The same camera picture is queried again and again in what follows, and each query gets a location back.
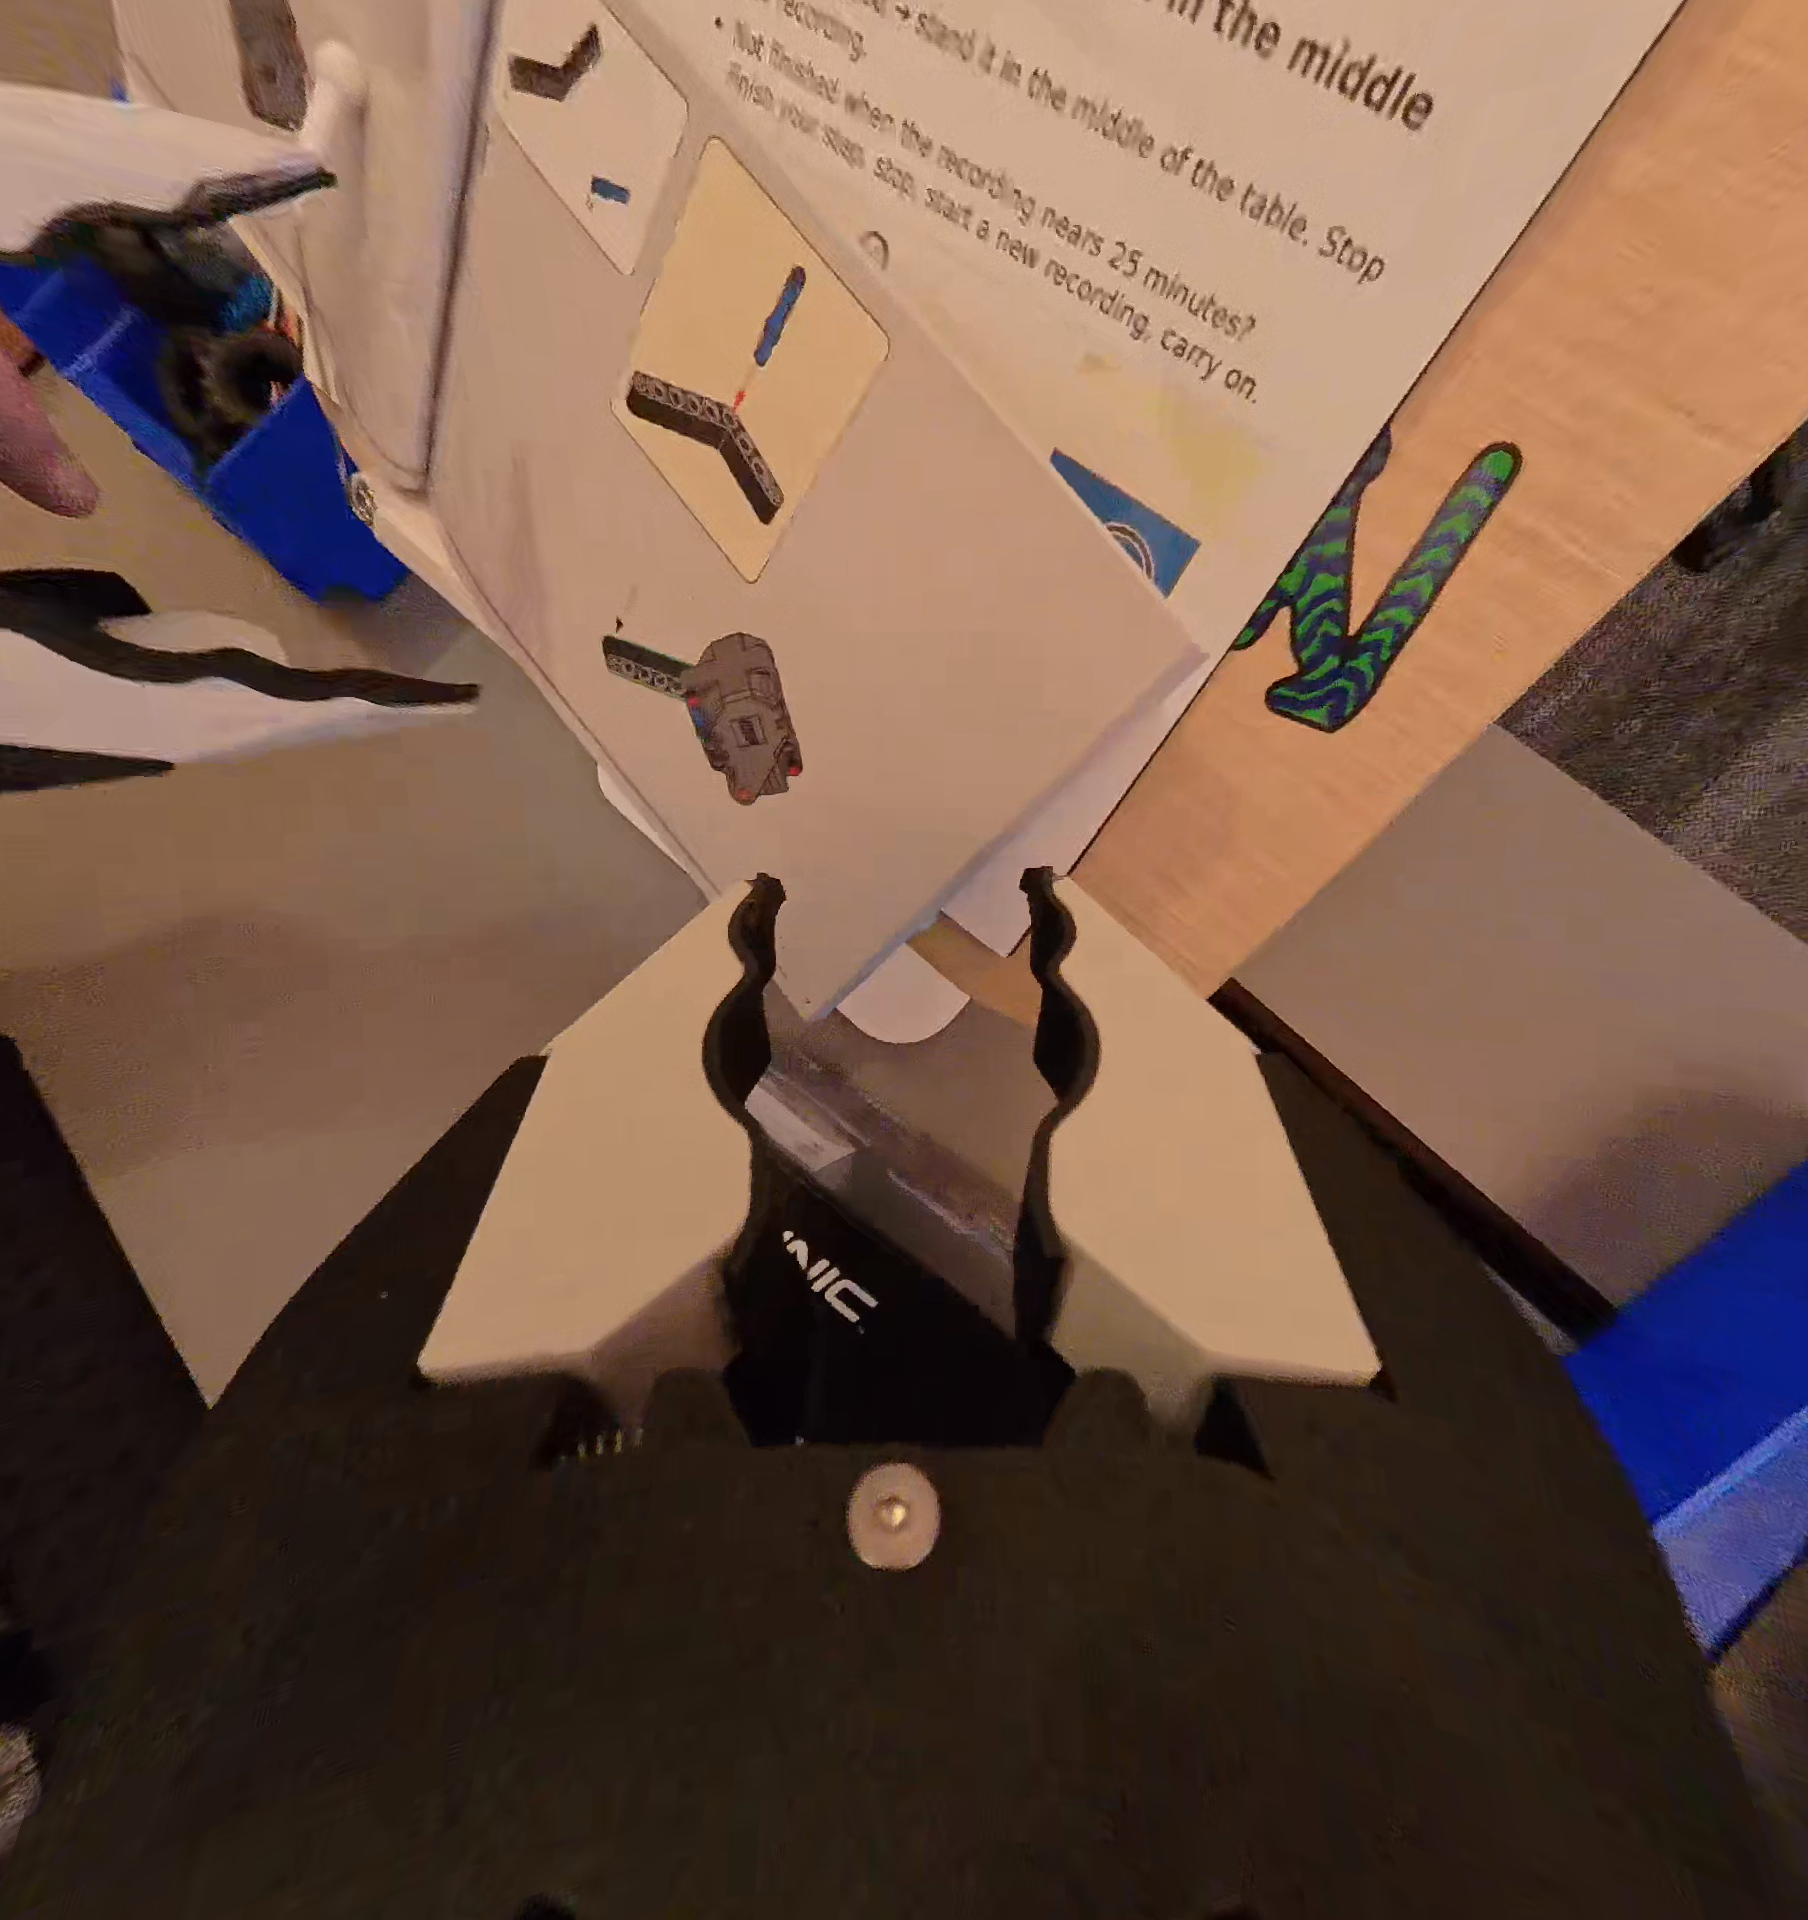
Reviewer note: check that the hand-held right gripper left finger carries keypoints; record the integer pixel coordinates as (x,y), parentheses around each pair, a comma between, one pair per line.
(591,1199)

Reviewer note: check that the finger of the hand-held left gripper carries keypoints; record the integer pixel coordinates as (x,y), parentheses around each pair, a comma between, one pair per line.
(95,705)
(66,151)

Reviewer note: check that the grey desk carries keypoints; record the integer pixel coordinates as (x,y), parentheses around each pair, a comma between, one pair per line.
(319,975)

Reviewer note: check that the person's left hand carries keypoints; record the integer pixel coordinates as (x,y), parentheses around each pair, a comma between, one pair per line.
(19,421)

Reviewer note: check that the black toy tyre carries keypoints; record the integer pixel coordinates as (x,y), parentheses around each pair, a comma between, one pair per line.
(231,390)

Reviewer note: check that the dark toy truck box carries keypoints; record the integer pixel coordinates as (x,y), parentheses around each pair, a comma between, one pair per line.
(904,1350)

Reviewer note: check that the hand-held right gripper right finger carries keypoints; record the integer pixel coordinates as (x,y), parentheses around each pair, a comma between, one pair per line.
(1220,1199)

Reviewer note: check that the blue storage bin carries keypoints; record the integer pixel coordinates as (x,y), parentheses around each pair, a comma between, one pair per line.
(1745,1350)
(291,510)

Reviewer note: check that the printed instruction sheet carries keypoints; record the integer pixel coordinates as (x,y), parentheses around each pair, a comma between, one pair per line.
(1144,151)

